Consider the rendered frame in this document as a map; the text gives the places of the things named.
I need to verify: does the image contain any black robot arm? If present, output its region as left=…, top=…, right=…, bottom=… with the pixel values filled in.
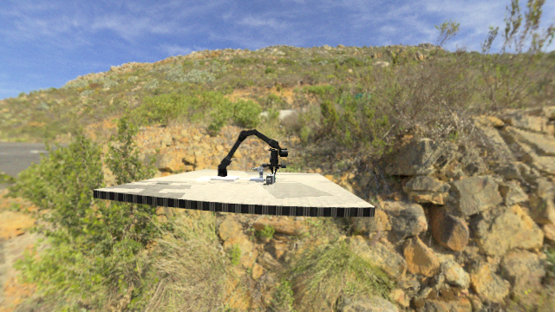
left=218, top=129, right=288, bottom=178

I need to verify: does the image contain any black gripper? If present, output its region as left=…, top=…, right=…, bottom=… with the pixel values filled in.
left=262, top=157, right=286, bottom=174

